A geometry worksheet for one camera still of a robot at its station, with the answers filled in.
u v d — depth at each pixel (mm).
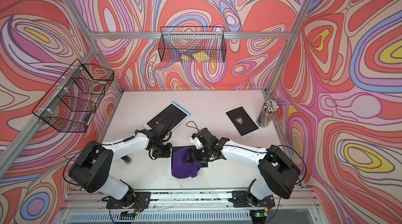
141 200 731
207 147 646
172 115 1098
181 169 782
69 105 721
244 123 1019
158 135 713
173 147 824
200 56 908
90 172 439
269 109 864
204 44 943
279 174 422
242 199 731
